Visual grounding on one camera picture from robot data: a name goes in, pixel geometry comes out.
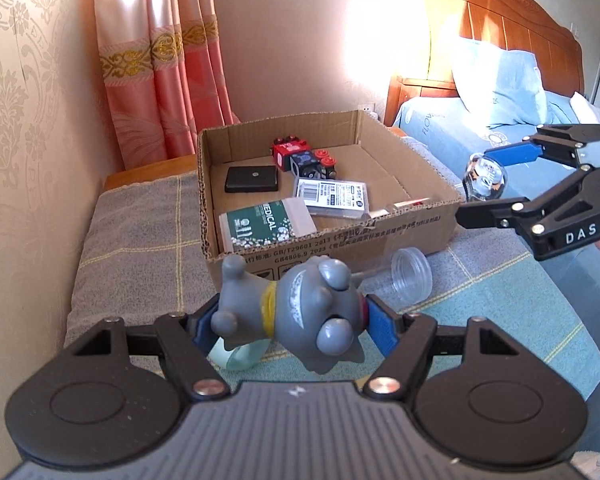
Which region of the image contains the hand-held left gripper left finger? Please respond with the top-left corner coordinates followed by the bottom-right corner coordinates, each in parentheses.
top-left (72, 294), bottom-right (231, 402)

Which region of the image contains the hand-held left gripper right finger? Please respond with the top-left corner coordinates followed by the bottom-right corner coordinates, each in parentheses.
top-left (361, 296), bottom-right (524, 402)

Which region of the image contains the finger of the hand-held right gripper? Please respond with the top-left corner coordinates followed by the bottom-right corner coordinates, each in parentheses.
top-left (454, 171), bottom-right (589, 237)
top-left (482, 124), bottom-right (597, 174)

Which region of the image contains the clear glass jar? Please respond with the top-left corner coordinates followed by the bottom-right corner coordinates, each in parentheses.
top-left (462, 152), bottom-right (510, 203)

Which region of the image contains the cardboard box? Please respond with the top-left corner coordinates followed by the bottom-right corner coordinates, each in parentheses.
top-left (197, 109), bottom-right (463, 281)

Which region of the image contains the grey toy cat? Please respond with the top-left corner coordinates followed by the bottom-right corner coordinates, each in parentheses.
top-left (211, 254), bottom-right (368, 375)

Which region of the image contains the clear plastic cup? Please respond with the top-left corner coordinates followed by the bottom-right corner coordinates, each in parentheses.
top-left (352, 247), bottom-right (435, 306)

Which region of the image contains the pale blue pillow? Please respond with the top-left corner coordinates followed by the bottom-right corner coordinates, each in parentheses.
top-left (450, 37), bottom-right (551, 128)

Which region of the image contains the green and white box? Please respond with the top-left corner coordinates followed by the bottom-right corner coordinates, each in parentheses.
top-left (218, 197), bottom-right (317, 253)

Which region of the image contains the clear packet with barcode label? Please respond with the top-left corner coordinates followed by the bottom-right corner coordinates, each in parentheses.
top-left (292, 177), bottom-right (373, 220)

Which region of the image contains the wooden bed headboard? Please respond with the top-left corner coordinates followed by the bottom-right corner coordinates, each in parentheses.
top-left (385, 0), bottom-right (586, 128)

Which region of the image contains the black rectangular case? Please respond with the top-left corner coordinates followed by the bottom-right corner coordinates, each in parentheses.
top-left (224, 165), bottom-right (279, 193)

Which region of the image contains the wooden bedside table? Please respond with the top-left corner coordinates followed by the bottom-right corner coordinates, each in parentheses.
top-left (102, 155), bottom-right (201, 191)

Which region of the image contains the black toy with red wheels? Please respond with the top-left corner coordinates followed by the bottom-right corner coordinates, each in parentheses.
top-left (290, 147), bottom-right (340, 181)

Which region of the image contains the pink curtain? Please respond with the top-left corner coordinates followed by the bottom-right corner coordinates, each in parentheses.
top-left (92, 0), bottom-right (241, 171)

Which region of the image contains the pale green ring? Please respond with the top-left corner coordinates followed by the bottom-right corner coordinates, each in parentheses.
top-left (207, 337), bottom-right (276, 372)

